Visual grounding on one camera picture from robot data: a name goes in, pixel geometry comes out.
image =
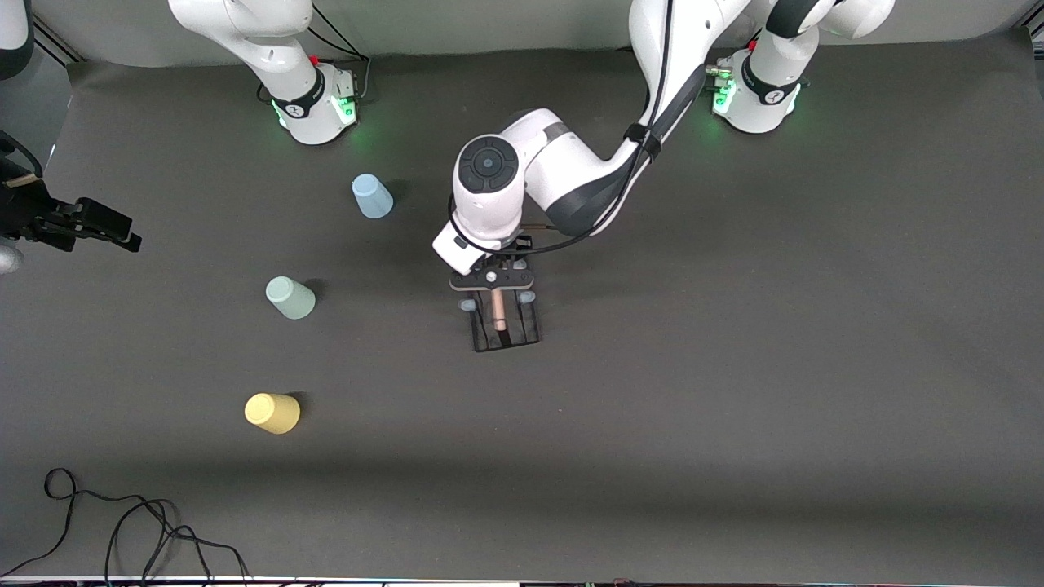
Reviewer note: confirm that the yellow plastic cup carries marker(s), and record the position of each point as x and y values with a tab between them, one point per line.
273	414

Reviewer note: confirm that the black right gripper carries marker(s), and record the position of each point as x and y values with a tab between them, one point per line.
24	214

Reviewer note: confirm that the light blue plastic cup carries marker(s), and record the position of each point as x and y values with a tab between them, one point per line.
373	197

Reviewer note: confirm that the pale green plastic cup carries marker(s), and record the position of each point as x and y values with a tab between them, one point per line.
291	298

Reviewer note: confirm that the dark grey table mat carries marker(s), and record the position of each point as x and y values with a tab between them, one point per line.
734	408

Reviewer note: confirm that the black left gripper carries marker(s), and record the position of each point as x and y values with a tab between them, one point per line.
519	244

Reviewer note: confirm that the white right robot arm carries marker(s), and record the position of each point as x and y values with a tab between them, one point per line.
269	49

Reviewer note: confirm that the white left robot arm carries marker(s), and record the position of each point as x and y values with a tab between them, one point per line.
571	155

